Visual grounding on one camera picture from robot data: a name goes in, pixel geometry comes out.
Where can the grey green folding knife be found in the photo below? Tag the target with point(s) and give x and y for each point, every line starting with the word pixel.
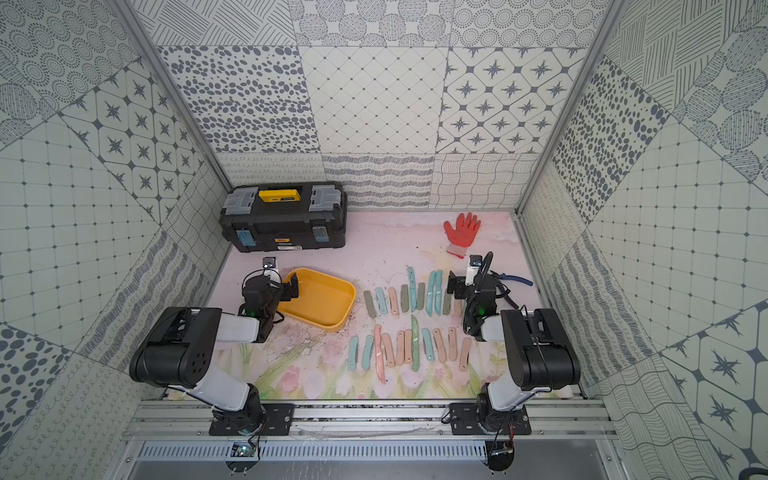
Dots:
pixel 370 304

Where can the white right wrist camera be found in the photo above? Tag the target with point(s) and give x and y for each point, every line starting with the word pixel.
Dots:
pixel 473 267

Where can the yellow plastic storage tray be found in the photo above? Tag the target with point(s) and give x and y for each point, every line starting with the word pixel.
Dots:
pixel 324 301

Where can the black Deli toolbox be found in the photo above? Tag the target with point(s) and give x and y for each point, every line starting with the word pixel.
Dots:
pixel 285 216

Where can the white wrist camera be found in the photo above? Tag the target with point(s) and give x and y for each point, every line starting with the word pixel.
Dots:
pixel 473 267
pixel 269 269

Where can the sage green fruit knife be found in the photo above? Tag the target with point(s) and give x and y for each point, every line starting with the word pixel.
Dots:
pixel 405 298

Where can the green folding fruit knife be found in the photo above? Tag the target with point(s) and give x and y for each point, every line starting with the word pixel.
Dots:
pixel 415 344

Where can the teal folding fruit knife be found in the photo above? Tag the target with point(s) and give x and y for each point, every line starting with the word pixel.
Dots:
pixel 428 347

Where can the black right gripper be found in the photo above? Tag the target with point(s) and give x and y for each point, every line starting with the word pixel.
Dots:
pixel 452 283

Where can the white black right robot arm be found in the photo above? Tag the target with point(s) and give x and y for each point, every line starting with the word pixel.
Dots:
pixel 539 354

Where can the teal curved handle knife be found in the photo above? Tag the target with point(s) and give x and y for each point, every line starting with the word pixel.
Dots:
pixel 429 300

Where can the aluminium front rail frame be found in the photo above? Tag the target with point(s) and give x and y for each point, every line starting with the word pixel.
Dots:
pixel 438 431

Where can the teal lettered fruit knife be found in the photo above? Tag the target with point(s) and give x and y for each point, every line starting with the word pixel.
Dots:
pixel 412 288

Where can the long coral fruit knife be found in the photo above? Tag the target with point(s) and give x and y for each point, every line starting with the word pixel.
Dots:
pixel 379 354

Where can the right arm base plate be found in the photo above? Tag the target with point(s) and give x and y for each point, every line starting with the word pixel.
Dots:
pixel 471 419

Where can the long pink fruit knife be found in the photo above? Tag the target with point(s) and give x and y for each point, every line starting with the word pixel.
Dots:
pixel 464 354

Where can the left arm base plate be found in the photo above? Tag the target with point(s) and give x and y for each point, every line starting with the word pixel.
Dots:
pixel 272 419

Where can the mint glossy folding knife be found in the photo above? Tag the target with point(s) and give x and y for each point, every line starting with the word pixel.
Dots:
pixel 382 301

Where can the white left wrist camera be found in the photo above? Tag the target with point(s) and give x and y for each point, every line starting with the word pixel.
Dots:
pixel 269 269

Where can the pink folding fruit knife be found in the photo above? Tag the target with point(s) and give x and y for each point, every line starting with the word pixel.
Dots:
pixel 389 356

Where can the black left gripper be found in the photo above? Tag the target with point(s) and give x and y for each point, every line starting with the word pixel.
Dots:
pixel 285 288

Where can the peach fruit knife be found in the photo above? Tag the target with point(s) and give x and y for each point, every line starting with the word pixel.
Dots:
pixel 452 344
pixel 440 345

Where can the blue handled pliers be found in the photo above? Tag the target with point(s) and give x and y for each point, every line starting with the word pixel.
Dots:
pixel 516 281

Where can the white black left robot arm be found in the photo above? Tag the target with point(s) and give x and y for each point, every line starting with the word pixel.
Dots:
pixel 178 351

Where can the red work glove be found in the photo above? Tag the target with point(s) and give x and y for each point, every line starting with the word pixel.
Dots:
pixel 462 233

